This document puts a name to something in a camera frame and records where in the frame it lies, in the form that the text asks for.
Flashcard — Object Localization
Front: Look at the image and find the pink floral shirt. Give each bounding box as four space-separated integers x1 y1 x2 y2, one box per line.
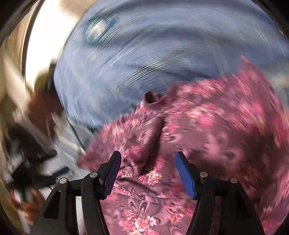
77 58 288 234

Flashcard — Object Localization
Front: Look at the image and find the brown wooden headboard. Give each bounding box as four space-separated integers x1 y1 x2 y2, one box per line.
27 90 63 137

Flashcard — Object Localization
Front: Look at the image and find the grey patterned bed sheet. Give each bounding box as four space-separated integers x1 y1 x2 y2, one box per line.
43 113 94 181

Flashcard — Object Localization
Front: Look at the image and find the blue plaid pillow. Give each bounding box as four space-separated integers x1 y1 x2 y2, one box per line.
54 1 288 128

